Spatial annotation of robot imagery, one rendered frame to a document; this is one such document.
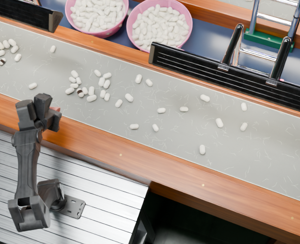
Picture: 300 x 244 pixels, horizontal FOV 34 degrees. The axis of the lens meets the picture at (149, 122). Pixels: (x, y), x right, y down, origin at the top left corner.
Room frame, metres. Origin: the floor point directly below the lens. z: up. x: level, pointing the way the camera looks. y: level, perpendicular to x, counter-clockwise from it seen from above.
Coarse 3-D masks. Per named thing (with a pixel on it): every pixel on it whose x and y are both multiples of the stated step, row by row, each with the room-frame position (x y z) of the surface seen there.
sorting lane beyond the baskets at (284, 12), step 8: (224, 0) 1.20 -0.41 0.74; (232, 0) 1.19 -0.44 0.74; (240, 0) 1.18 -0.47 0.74; (264, 0) 1.16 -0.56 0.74; (296, 0) 1.13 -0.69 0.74; (248, 8) 1.14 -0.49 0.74; (264, 8) 1.12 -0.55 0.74; (272, 8) 1.11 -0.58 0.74; (280, 8) 1.11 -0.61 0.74; (288, 8) 1.10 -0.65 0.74; (280, 16) 1.07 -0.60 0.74; (288, 16) 1.06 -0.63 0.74
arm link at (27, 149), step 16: (16, 144) 0.62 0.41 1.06; (32, 144) 0.60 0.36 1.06; (32, 160) 0.55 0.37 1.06; (32, 176) 0.50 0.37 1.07; (16, 192) 0.46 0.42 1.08; (32, 192) 0.45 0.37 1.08; (16, 208) 0.41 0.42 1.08; (32, 208) 0.40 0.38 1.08; (16, 224) 0.38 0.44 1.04; (48, 224) 0.37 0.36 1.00
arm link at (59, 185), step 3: (57, 183) 0.55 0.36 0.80; (60, 183) 0.55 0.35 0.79; (57, 186) 0.54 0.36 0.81; (60, 186) 0.54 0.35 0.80; (60, 189) 0.53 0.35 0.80; (60, 192) 0.52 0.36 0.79; (63, 192) 0.53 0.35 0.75; (60, 195) 0.51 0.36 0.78; (63, 195) 0.52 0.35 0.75; (60, 198) 0.51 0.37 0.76; (63, 198) 0.51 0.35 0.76; (54, 201) 0.50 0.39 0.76
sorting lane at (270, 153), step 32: (0, 32) 1.28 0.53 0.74; (32, 32) 1.24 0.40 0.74; (32, 64) 1.09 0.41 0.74; (64, 64) 1.06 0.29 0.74; (96, 64) 1.03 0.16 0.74; (128, 64) 1.00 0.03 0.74; (32, 96) 0.95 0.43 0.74; (64, 96) 0.92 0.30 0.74; (96, 96) 0.89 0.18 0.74; (160, 96) 0.83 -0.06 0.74; (192, 96) 0.80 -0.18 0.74; (224, 96) 0.77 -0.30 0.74; (128, 128) 0.73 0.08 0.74; (160, 128) 0.70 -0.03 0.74; (192, 128) 0.67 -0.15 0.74; (224, 128) 0.65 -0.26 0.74; (256, 128) 0.62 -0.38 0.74; (288, 128) 0.59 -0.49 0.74; (192, 160) 0.55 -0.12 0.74; (224, 160) 0.53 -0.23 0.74; (256, 160) 0.50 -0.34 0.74; (288, 160) 0.48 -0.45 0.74; (288, 192) 0.37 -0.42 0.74
